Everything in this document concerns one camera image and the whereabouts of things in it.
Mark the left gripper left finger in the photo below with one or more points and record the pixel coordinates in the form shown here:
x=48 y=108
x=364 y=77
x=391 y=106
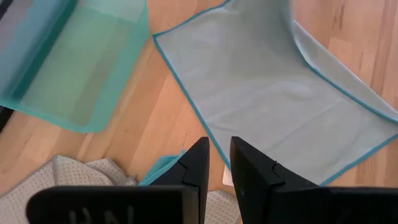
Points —
x=192 y=174

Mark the teal microfiber towel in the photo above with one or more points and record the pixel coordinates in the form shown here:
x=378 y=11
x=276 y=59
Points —
x=160 y=169

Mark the teal mesh basket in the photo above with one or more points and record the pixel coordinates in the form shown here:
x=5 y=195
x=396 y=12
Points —
x=77 y=62

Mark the grey waffle microfiber towel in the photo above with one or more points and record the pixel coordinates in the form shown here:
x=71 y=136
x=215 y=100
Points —
x=68 y=171

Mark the light blue microfiber towel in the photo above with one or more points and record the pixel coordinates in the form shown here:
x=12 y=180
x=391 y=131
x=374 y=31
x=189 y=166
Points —
x=264 y=93

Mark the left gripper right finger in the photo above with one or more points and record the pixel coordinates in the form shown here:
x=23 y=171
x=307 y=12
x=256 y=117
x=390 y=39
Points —
x=255 y=186

